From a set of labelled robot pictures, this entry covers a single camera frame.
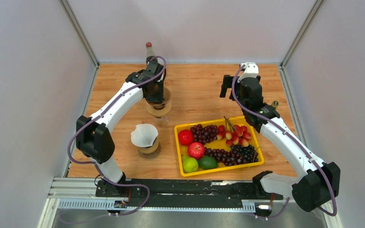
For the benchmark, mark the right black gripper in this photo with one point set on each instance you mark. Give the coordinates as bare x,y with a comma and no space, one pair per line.
229,82

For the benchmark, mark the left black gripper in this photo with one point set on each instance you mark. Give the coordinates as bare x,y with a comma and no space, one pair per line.
159,98

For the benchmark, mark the brown paper coffee filter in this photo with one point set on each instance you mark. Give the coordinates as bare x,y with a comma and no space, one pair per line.
165,104

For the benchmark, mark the white paper coffee filter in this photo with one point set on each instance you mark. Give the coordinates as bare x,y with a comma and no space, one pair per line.
144,135

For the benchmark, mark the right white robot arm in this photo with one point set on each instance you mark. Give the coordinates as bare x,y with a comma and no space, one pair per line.
317,183

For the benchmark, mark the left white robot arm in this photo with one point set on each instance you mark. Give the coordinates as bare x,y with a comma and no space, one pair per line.
93,134

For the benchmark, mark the small clear glass cup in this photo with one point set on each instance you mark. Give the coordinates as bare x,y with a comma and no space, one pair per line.
162,121

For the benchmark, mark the cola glass bottle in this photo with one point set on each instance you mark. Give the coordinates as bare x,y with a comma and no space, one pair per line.
150,55

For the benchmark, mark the green glass bottle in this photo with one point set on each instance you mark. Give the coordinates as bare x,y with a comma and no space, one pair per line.
275,104

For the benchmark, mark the red cherries bunch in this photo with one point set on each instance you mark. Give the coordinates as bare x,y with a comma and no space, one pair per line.
234,131

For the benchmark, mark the red tomato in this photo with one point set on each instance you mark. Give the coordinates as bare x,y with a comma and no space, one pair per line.
185,137

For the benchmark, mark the upper red grape bunch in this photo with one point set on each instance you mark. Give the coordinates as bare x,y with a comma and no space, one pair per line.
204,134

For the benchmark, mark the yellow plastic tray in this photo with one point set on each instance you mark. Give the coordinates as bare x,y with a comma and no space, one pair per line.
216,145

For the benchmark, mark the lower dark grape bunch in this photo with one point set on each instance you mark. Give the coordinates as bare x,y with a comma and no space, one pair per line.
237,155

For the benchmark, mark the red apple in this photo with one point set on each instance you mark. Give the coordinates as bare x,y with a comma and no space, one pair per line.
196,150

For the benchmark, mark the green avocado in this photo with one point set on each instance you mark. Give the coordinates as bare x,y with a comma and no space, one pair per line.
207,162

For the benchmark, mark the green lime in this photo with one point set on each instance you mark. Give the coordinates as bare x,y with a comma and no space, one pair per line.
189,164

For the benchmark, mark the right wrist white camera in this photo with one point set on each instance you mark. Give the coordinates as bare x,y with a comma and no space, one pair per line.
248,69

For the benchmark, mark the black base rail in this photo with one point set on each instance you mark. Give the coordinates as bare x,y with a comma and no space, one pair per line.
195,194

